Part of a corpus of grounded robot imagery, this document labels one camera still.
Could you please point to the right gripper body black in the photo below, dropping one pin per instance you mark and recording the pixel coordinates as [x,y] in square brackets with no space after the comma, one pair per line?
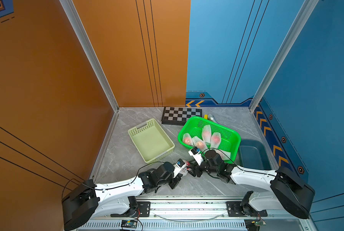
[206,167]

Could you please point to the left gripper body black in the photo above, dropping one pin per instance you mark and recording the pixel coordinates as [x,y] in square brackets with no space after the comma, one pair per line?
[169,180]

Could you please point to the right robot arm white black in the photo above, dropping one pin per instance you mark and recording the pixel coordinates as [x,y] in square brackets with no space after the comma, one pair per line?
[282,188]

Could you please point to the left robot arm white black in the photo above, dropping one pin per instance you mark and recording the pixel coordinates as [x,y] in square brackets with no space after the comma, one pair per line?
[90,200]

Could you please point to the bright green plastic basket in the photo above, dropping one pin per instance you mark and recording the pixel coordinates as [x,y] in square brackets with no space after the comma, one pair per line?
[230,138]

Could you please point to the pale green plastic basket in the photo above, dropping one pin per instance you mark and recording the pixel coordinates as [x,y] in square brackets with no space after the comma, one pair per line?
[151,141]

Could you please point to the dark teal plastic tray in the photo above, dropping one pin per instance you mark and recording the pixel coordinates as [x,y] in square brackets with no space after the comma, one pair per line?
[252,154]

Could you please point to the grey cylinder yellow tip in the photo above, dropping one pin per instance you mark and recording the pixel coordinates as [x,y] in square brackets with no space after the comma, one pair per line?
[211,118]

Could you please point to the green circuit board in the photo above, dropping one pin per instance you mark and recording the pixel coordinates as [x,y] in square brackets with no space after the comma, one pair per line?
[129,225]

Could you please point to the black white checkerboard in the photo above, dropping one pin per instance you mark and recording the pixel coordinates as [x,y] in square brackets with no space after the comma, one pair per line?
[179,115]

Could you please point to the small right circuit board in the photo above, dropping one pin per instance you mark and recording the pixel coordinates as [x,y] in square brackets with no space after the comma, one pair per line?
[254,225]

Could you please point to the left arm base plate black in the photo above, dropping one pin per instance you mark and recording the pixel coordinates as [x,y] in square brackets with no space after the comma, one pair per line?
[137,209]

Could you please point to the aluminium front rail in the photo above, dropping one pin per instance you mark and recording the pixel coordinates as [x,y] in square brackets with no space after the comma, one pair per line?
[198,214]

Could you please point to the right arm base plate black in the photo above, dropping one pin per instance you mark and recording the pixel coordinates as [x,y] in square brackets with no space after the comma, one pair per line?
[243,208]

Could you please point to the right aluminium corner post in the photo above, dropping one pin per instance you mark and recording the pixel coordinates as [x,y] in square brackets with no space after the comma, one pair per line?
[298,24]

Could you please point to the aluminium corner post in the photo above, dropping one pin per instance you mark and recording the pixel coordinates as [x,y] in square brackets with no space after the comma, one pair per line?
[298,24]
[80,31]

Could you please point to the left aluminium corner post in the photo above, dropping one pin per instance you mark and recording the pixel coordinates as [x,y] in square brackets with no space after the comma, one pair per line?
[80,31]

